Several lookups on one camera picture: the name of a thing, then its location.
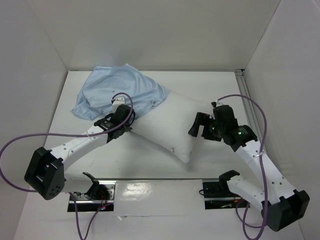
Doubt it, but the white pillow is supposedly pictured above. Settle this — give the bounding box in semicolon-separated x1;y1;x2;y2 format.
132;91;212;163

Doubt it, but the light blue pillowcase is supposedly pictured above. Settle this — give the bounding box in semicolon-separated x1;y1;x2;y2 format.
71;64;170;121

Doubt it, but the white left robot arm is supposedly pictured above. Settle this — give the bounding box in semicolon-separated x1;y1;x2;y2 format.
24;104;136;200

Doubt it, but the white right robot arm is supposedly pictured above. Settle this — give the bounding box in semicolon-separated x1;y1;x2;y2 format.
188;105;310;232

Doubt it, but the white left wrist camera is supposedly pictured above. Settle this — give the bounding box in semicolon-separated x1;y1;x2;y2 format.
111;96;126;113

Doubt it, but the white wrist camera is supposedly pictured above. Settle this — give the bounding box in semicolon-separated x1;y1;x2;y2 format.
210;100;220;119
111;96;126;113

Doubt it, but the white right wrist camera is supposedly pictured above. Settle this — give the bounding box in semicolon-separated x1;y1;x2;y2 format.
210;100;220;119

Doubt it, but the aluminium frame rail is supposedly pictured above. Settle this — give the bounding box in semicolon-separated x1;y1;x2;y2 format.
234;69;263;142

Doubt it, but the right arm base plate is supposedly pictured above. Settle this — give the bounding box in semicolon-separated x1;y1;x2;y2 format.
198;178;248;210

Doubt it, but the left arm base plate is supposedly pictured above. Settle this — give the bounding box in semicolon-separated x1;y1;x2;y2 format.
72;179;116;213

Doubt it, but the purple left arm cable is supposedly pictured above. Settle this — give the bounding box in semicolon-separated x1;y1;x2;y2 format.
0;92;137;240

